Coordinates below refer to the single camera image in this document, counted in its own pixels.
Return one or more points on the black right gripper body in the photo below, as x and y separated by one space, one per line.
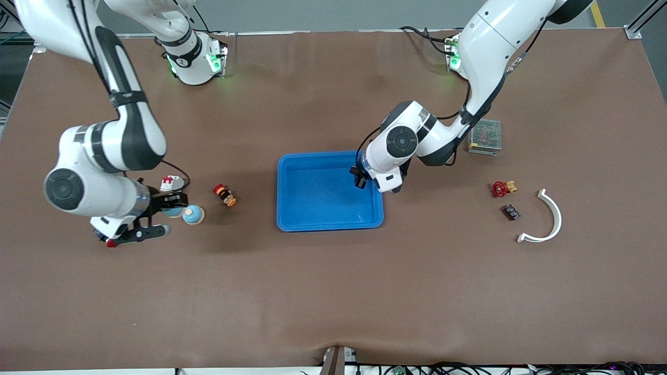
158 202

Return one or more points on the blue bell with tan base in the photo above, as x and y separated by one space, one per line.
194 215
173 212

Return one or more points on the small dark connector block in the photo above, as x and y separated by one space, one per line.
511 212

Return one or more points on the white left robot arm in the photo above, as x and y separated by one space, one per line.
401 140

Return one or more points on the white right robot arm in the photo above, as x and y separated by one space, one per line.
104 156

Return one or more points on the blue plastic tray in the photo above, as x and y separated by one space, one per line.
323 203

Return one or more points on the red yellow emergency stop button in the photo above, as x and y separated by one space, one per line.
225 196

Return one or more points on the red push button dark body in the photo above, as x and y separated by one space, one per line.
111 243

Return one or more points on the metal mesh power supply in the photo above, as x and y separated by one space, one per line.
487 136

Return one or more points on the red handwheel brass valve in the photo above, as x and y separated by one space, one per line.
500 188

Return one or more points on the metal table clamp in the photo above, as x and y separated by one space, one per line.
336 362

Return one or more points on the white circuit breaker red switch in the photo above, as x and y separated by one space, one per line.
169 182

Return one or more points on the white curved plastic bracket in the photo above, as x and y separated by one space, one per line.
557 219

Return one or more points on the aluminium frame with dark braces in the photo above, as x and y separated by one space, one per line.
8 36

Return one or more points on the aluminium frame corner post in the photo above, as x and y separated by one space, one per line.
633 32

